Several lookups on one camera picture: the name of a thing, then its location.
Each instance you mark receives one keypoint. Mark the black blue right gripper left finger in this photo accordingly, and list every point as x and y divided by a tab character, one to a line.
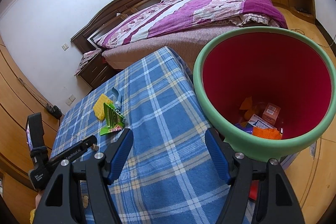
101	172

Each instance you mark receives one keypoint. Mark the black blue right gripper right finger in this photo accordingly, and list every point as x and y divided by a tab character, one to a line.
236	170

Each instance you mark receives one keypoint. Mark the yellow foam fruit net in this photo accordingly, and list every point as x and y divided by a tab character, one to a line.
98	107

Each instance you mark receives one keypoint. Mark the yellow sleeve forearm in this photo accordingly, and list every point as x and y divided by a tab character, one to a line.
32	216

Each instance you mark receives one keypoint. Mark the left hand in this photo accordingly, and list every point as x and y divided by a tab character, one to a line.
38	198

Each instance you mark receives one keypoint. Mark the peanut lower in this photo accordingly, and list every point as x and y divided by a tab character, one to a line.
85	201

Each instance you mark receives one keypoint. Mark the white teal cardboard box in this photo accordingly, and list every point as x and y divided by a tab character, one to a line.
256	121

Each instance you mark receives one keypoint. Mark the green snack wrapper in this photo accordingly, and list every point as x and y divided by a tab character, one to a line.
115	121

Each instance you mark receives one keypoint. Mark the orange small carton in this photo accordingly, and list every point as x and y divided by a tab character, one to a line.
271	113

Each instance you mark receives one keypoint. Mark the blue plaid tablecloth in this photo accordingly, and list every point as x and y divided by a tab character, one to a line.
169	176

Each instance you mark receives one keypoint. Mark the blue plastic clip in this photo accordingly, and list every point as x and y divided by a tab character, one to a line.
118	98

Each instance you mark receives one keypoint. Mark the wooden wardrobe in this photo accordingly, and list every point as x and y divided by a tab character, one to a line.
19	99

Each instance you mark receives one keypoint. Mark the red bin with green rim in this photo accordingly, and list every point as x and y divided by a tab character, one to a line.
270	65

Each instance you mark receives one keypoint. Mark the dark wooden nightstand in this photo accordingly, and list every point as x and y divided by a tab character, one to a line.
97	72

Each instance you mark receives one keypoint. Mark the cloth on nightstand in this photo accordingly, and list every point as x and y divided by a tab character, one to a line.
86	58

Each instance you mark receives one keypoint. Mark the wooden bed with headboard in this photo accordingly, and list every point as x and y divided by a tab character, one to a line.
187	43

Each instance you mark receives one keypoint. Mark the purple floral quilt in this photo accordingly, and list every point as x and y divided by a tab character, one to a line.
167	17

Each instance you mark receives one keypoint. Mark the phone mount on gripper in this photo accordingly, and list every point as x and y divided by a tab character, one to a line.
35	137

